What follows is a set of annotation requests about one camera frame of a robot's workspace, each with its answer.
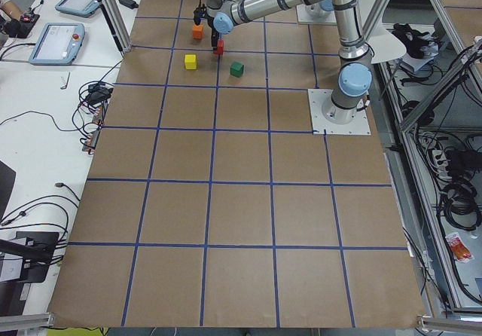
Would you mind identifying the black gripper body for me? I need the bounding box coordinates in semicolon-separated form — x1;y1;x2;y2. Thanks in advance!
209;24;221;48

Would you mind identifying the red wooden block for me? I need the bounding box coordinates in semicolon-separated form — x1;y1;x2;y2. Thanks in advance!
216;38;224;56

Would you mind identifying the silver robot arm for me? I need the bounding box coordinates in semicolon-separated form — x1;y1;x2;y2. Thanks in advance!
194;0;389;125

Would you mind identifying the orange wooden block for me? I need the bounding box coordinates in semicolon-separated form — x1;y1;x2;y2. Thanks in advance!
191;24;204;40

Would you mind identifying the yellow wooden block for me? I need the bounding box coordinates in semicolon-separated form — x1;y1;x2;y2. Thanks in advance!
184;53;197;70

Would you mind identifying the green wooden block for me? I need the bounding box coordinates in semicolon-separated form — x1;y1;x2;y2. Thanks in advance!
230;61;244;78

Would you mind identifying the black power adapter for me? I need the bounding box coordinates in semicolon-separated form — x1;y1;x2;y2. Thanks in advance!
118;0;139;9

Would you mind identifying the far teach pendant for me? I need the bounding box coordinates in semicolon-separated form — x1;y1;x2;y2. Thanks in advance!
55;0;99;18

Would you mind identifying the teach pendant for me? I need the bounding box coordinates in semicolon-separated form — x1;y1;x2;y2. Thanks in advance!
55;0;99;18
29;23;85;66

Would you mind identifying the near teach pendant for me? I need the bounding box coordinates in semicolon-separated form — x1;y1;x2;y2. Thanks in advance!
29;23;85;66

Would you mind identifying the white chair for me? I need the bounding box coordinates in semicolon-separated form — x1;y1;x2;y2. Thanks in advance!
359;0;406;65

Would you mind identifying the black monitor stand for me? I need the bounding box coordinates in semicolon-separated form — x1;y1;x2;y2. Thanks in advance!
1;231;59;283

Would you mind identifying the orange snack packet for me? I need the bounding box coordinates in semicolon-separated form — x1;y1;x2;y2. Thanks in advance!
445;232;473;263

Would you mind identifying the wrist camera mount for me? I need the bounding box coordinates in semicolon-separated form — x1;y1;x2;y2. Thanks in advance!
193;5;206;26

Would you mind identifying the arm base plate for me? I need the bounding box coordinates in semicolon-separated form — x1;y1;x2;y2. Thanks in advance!
307;89;371;136
296;4;336;26

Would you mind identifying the aluminium frame post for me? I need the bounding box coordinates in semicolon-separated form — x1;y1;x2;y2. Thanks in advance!
97;0;132;53

